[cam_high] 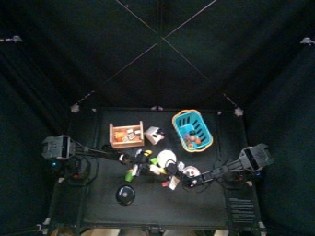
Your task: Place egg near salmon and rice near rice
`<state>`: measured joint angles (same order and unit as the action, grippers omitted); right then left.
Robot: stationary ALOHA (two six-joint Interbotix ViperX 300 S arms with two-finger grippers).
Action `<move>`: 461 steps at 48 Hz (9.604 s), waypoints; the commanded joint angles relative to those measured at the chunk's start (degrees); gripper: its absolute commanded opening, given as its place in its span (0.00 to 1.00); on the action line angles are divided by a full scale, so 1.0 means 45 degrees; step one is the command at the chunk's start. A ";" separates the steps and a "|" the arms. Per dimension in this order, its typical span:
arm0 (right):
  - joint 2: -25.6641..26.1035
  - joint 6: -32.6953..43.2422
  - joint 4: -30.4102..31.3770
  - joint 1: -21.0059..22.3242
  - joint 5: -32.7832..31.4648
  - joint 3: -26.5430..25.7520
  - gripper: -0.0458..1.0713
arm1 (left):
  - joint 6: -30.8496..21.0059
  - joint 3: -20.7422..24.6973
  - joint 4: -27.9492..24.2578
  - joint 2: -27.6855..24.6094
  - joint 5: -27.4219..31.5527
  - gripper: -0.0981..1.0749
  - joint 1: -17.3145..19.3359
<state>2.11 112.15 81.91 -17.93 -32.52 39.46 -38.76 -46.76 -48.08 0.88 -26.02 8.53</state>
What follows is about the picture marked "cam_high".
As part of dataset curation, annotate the white rice toy block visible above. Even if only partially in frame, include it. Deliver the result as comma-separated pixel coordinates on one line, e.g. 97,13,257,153
149,164,165,175

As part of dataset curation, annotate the white toy bowl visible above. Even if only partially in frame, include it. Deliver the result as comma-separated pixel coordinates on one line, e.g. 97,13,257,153
181,165,201,178

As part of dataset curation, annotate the green husked toy corn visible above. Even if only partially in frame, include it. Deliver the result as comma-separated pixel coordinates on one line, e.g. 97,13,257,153
124,169,136,183

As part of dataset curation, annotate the wooden toy crate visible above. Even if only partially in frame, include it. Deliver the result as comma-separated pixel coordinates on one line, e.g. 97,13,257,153
108,120,146,149

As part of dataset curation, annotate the white toy knife block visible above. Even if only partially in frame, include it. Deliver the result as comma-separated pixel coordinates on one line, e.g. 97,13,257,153
142,125,165,146

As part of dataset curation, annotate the teal basket with orange rim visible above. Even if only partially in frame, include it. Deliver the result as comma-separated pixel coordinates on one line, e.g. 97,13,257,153
170,109,213,153

